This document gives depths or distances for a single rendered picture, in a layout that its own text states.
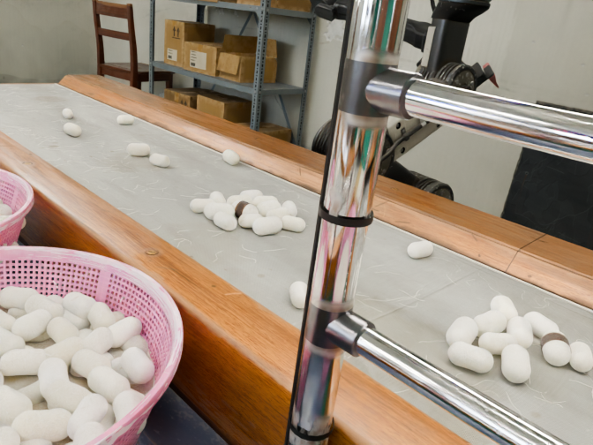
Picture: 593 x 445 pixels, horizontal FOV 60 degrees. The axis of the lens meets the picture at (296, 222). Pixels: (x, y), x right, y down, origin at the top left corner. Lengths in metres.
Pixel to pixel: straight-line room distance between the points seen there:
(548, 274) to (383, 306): 0.21
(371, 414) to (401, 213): 0.41
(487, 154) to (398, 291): 2.22
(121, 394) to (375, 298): 0.25
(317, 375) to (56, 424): 0.16
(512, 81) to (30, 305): 2.42
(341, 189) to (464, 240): 0.44
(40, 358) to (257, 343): 0.15
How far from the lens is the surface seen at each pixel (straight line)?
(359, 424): 0.33
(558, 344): 0.49
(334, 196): 0.24
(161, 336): 0.42
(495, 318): 0.49
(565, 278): 0.63
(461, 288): 0.57
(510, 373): 0.44
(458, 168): 2.79
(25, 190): 0.66
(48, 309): 0.47
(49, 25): 5.26
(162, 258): 0.49
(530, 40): 2.65
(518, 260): 0.64
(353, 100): 0.23
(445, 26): 1.23
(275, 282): 0.51
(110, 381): 0.38
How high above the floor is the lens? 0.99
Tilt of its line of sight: 22 degrees down
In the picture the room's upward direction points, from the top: 7 degrees clockwise
